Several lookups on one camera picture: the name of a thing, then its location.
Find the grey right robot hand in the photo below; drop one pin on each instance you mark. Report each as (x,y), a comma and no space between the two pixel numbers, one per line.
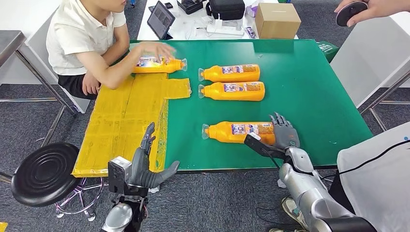
(286,136)

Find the person's hand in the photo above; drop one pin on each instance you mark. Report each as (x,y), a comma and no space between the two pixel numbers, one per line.
(384,8)

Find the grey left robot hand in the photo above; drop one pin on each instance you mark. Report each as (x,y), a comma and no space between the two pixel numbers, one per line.
(141,169)

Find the black round disc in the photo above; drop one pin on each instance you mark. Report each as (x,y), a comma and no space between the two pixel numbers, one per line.
(349,12)

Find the orange detergent bottle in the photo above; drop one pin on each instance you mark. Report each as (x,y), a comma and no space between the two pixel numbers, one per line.
(221,133)
(214,92)
(166,67)
(213,74)

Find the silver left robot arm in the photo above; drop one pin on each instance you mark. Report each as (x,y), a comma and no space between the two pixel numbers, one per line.
(117,217)

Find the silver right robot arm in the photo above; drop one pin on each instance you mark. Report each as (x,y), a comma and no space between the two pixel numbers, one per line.
(307,192)

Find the white table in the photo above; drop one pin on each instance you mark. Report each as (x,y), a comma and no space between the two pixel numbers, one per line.
(371,48)
(19,16)

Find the yellow taped cardboard sheet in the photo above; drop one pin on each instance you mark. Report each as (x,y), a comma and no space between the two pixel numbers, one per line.
(121,121)

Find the green bag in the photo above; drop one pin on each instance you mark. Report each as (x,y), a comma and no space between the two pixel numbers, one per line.
(327,49)

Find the grey sports shoe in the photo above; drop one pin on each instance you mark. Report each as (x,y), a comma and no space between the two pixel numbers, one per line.
(282,230)
(293,209)

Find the black round stool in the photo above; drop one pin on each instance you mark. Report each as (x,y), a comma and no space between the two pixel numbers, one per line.
(45,174)

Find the person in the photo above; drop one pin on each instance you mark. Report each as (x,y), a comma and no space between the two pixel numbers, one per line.
(378,192)
(80,32)

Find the brown cardboard box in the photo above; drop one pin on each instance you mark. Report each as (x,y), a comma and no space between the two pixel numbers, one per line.
(277,24)

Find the small printed wrapper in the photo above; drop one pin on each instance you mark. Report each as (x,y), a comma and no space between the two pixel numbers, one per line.
(250,32)

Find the white power strip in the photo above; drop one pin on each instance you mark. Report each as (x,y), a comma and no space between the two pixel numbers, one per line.
(224,30)

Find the purple packet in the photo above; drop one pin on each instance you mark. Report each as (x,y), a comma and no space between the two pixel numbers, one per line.
(250,11)

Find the black carry bag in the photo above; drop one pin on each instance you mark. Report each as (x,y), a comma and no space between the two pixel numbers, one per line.
(225,9)

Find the white desk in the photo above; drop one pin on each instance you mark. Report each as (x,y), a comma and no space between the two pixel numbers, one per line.
(189,30)

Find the black tablet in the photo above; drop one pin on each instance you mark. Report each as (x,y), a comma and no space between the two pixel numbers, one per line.
(160,19)

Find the black plastic tray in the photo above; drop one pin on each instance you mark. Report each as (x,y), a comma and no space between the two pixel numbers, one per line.
(190,5)

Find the black phone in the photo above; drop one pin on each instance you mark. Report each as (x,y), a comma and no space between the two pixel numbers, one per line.
(168,5)

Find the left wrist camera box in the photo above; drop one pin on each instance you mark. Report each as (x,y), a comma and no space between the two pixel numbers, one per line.
(120,163)

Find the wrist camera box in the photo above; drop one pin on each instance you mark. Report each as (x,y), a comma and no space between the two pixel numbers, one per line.
(253,141)
(120,163)

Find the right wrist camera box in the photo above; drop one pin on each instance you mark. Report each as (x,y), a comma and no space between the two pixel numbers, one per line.
(253,141)

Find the steel frame table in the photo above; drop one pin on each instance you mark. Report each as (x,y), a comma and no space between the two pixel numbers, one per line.
(11,41)
(384,93)

